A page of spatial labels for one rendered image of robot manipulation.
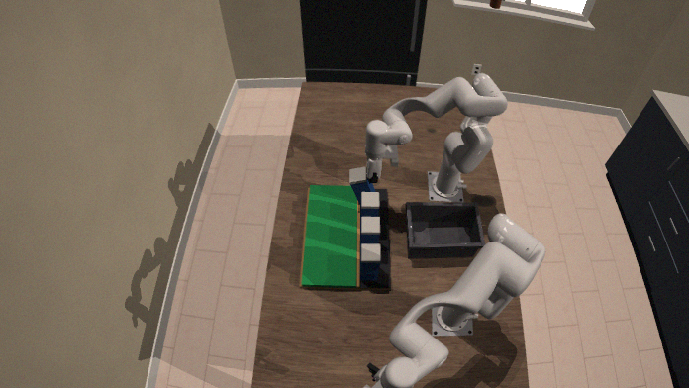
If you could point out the grey crate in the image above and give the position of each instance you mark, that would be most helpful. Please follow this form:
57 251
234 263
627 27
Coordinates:
443 230

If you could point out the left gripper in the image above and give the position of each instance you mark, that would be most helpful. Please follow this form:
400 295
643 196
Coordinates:
375 369

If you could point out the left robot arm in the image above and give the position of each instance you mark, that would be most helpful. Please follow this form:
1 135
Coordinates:
509 261

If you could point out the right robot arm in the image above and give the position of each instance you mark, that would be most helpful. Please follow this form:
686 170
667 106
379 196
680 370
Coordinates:
466 149

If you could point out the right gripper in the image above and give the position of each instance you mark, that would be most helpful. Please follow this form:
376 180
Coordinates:
373 167

